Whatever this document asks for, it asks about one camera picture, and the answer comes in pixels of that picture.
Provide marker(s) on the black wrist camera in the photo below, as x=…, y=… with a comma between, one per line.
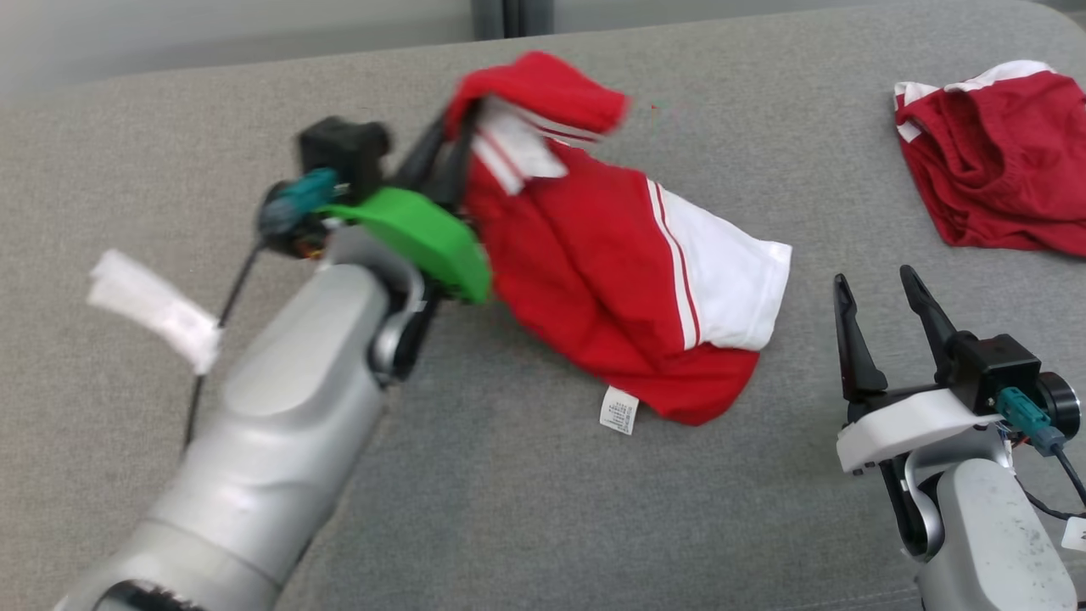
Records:
x=344, y=153
x=993, y=369

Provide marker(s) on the red shorts white side stripe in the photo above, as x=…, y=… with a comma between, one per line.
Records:
x=1001, y=170

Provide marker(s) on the grey vertical frame post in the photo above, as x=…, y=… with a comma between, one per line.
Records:
x=489, y=17
x=536, y=15

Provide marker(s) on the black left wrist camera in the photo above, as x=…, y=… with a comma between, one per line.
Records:
x=344, y=153

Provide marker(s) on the red shirt white sleeves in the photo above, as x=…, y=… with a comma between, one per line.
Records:
x=594, y=280

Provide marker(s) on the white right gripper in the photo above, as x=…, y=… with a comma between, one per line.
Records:
x=908, y=424

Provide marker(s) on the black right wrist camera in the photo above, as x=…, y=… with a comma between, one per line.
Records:
x=993, y=369

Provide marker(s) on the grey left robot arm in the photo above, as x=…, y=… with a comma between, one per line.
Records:
x=271, y=441

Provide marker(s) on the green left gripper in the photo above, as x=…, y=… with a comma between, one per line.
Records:
x=424, y=238

